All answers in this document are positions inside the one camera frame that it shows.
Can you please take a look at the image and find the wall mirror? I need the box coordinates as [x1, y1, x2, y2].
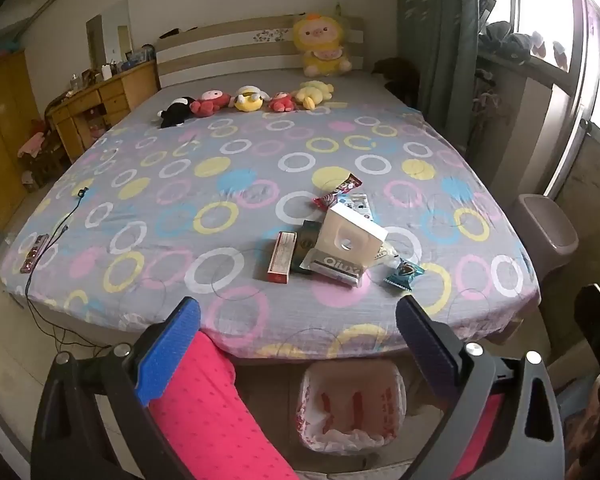
[86, 0, 133, 68]

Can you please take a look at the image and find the grey plastic bin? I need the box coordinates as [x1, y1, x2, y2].
[510, 194, 580, 281]

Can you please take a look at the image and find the red snack wrapper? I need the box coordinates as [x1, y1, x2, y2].
[312, 172, 363, 209]

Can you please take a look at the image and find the blue candy wrapper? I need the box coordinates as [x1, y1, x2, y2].
[383, 259, 426, 292]

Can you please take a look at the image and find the striped wooden headboard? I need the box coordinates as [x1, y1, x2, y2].
[155, 15, 368, 92]

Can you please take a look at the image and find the yellow and white plush toy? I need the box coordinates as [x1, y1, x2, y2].
[232, 85, 271, 112]

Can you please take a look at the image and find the pink cloth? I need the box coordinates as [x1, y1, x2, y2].
[19, 131, 46, 157]

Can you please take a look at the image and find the wooden wardrobe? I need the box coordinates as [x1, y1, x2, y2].
[0, 50, 48, 231]

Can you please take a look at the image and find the silver packet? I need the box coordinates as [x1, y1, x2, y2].
[300, 250, 368, 287]

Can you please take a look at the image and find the small red plush toy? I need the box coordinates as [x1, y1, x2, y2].
[269, 91, 296, 113]

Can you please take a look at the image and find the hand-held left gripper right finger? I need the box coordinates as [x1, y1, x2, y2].
[395, 295, 568, 480]

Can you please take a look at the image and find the black plush toy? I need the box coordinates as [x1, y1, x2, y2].
[159, 97, 197, 129]

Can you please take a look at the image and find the person's right leg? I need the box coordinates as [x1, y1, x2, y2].
[452, 391, 506, 480]

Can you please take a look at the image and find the blue and white packet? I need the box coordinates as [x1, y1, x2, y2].
[337, 194, 376, 221]

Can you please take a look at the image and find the large yellow plush toy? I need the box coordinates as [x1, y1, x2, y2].
[292, 12, 353, 77]

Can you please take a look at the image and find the dark cloth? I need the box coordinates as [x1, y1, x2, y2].
[372, 57, 421, 106]

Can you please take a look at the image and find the pile of grey shoes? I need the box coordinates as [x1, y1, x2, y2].
[477, 20, 571, 68]

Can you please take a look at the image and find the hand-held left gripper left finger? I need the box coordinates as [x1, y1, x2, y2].
[30, 296, 203, 480]

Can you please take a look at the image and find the red cardboard box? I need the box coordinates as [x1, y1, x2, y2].
[266, 231, 299, 285]

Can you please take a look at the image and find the dark green box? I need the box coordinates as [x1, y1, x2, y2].
[291, 220, 323, 275]

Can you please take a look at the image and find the dark rectangular device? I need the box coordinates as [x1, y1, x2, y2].
[21, 234, 50, 274]

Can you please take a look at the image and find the grey ring-patterned bed sheet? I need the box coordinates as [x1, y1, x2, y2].
[0, 67, 543, 361]

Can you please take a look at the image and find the yellow duck plush toy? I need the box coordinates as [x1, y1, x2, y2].
[292, 80, 336, 111]

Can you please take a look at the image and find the white cardboard box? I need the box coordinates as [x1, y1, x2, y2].
[314, 202, 388, 273]

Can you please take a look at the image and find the green curtain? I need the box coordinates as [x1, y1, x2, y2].
[397, 0, 481, 151]

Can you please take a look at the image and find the wooden desk with drawers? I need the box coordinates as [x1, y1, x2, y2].
[45, 62, 161, 163]

